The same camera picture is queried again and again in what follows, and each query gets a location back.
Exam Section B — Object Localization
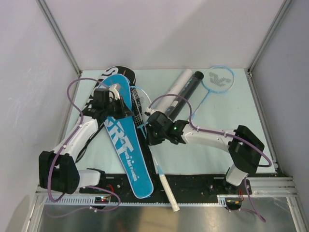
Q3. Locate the black racket cover bag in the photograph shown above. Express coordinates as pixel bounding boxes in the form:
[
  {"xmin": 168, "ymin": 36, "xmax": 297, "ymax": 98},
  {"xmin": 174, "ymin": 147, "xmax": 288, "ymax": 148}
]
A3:
[{"xmin": 76, "ymin": 66, "xmax": 145, "ymax": 161}]

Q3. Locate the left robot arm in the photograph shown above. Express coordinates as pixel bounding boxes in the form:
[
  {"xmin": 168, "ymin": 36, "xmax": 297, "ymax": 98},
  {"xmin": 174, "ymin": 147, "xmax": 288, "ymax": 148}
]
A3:
[{"xmin": 39, "ymin": 85, "xmax": 132, "ymax": 194}]

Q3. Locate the blue racket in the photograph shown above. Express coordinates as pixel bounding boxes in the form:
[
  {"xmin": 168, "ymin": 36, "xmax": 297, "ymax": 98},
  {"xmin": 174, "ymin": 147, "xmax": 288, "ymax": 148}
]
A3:
[
  {"xmin": 192, "ymin": 65, "xmax": 235, "ymax": 117},
  {"xmin": 130, "ymin": 86, "xmax": 180, "ymax": 212}
]

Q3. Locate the white shuttlecock tube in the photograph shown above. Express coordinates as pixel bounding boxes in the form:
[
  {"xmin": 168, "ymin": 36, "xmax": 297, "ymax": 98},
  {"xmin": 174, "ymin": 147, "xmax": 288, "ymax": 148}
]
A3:
[{"xmin": 155, "ymin": 69, "xmax": 193, "ymax": 113}]

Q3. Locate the blue racket cover bag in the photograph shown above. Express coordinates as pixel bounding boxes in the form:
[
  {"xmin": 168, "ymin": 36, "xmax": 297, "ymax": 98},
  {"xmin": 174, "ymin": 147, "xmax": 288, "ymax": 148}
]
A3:
[{"xmin": 98, "ymin": 73, "xmax": 155, "ymax": 199}]

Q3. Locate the left aluminium frame post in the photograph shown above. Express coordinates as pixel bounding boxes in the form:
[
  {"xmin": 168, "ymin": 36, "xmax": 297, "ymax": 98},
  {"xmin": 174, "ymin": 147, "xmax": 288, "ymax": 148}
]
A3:
[{"xmin": 36, "ymin": 0, "xmax": 82, "ymax": 76}]

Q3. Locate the black shuttlecock tube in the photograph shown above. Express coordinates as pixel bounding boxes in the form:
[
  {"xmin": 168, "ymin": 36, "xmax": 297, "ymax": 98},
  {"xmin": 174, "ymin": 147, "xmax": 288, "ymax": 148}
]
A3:
[{"xmin": 165, "ymin": 71, "xmax": 204, "ymax": 120}]

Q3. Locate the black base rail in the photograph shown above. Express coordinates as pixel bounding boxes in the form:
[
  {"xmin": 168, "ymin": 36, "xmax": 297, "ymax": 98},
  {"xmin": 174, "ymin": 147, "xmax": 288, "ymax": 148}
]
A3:
[{"xmin": 79, "ymin": 174, "xmax": 252, "ymax": 206}]

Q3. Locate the right aluminium frame post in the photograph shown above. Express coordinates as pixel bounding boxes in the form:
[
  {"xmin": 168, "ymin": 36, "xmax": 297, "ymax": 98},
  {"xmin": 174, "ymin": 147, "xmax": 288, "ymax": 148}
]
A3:
[{"xmin": 247, "ymin": 0, "xmax": 294, "ymax": 73}]

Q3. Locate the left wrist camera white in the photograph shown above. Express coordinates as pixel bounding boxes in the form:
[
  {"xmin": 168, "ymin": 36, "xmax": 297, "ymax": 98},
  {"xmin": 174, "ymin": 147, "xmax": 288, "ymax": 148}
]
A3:
[{"xmin": 108, "ymin": 84, "xmax": 120, "ymax": 100}]

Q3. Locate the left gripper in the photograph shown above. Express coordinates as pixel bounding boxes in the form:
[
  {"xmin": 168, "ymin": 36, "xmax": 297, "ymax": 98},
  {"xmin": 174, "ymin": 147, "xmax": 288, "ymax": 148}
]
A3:
[{"xmin": 104, "ymin": 96, "xmax": 134, "ymax": 120}]

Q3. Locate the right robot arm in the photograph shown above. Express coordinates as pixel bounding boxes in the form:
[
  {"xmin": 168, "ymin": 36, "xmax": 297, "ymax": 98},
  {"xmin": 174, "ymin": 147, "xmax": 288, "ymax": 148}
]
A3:
[{"xmin": 146, "ymin": 111, "xmax": 265, "ymax": 194}]

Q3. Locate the aluminium frame post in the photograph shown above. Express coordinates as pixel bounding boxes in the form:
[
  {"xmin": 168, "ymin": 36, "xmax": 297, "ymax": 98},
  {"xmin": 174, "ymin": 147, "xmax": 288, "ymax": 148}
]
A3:
[
  {"xmin": 247, "ymin": 0, "xmax": 294, "ymax": 73},
  {"xmin": 36, "ymin": 0, "xmax": 82, "ymax": 76}
]

